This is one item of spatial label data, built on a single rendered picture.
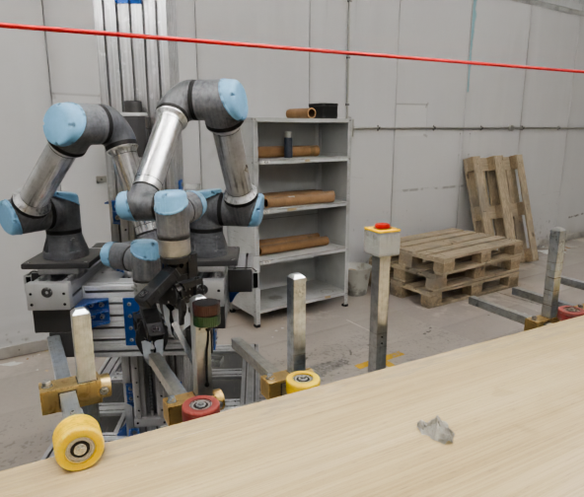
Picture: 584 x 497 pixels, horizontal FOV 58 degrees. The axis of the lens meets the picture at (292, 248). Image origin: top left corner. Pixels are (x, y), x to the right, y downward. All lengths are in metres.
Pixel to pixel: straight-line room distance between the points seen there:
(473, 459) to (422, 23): 4.79
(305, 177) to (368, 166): 0.73
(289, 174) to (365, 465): 3.62
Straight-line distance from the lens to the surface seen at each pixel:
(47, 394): 1.18
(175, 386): 1.36
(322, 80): 4.64
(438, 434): 1.09
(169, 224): 1.22
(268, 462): 1.00
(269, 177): 4.34
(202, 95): 1.55
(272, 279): 4.51
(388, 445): 1.06
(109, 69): 2.05
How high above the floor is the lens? 1.48
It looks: 13 degrees down
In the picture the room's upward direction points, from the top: straight up
